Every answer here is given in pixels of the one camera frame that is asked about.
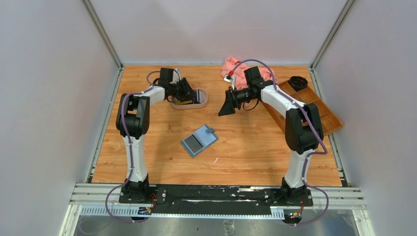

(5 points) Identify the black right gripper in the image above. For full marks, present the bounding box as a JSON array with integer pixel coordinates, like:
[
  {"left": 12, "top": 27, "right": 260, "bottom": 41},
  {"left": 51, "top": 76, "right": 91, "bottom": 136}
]
[{"left": 219, "top": 87, "right": 257, "bottom": 117}]

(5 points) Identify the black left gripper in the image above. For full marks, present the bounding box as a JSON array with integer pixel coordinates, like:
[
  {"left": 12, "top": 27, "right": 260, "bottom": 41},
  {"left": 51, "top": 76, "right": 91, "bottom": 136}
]
[{"left": 169, "top": 78, "right": 198, "bottom": 103}]

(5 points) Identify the teal leather card holder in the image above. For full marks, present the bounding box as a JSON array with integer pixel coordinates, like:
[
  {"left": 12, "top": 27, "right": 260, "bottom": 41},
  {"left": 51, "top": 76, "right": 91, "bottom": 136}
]
[{"left": 180, "top": 124, "right": 219, "bottom": 158}]

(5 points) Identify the black credit card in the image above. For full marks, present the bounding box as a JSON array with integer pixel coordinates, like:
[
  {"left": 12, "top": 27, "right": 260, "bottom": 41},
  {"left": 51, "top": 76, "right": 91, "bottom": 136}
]
[{"left": 184, "top": 135, "right": 203, "bottom": 153}]

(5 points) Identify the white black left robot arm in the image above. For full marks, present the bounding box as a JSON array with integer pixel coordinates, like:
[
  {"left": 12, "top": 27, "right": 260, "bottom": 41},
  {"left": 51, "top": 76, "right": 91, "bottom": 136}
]
[{"left": 116, "top": 67, "right": 196, "bottom": 204}]

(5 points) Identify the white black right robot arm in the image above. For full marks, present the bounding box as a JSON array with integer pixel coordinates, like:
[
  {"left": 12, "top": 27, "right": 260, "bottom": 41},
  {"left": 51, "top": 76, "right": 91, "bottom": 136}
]
[{"left": 218, "top": 66, "right": 324, "bottom": 206}]

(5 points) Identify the gold credit card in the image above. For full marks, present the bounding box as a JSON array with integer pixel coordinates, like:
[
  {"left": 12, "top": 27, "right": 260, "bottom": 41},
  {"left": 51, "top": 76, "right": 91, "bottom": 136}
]
[{"left": 175, "top": 100, "right": 193, "bottom": 106}]

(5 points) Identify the beige oval tray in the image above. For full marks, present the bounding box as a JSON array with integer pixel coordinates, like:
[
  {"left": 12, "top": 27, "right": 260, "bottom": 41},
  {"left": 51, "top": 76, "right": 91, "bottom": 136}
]
[{"left": 171, "top": 88, "right": 209, "bottom": 110}]

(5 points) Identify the pink cloth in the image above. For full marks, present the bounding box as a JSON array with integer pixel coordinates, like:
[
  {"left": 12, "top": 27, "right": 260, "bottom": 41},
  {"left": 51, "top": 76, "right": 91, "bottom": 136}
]
[{"left": 220, "top": 56, "right": 278, "bottom": 90}]

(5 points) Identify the rolled tie orange pattern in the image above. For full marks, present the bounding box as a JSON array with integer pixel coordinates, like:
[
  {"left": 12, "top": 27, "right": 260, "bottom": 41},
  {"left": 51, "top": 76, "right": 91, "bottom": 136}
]
[{"left": 288, "top": 76, "right": 308, "bottom": 92}]

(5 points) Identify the wooden compartment organizer tray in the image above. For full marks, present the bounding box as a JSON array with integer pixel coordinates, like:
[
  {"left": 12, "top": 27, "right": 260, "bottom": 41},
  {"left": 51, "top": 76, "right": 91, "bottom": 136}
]
[{"left": 264, "top": 78, "right": 344, "bottom": 137}]

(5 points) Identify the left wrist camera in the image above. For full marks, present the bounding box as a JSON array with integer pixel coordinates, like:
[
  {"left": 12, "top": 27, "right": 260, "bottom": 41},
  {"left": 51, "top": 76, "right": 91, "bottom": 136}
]
[{"left": 173, "top": 68, "right": 181, "bottom": 84}]

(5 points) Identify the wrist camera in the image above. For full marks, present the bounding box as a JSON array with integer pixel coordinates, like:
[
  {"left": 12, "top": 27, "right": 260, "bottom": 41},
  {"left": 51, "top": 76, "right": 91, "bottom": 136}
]
[
  {"left": 223, "top": 71, "right": 236, "bottom": 89},
  {"left": 173, "top": 68, "right": 181, "bottom": 84}
]

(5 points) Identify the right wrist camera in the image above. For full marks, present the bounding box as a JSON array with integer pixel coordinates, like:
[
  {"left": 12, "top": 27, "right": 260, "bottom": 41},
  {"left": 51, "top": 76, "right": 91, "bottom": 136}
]
[{"left": 223, "top": 71, "right": 236, "bottom": 89}]

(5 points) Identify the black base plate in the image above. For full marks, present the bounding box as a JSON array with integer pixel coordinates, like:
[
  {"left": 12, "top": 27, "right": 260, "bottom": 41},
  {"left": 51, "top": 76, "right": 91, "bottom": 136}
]
[{"left": 132, "top": 184, "right": 313, "bottom": 216}]

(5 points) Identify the aluminium frame rail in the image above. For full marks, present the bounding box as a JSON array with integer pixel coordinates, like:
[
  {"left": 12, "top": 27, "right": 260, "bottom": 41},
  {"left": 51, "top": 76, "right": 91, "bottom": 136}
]
[{"left": 60, "top": 183, "right": 374, "bottom": 236}]

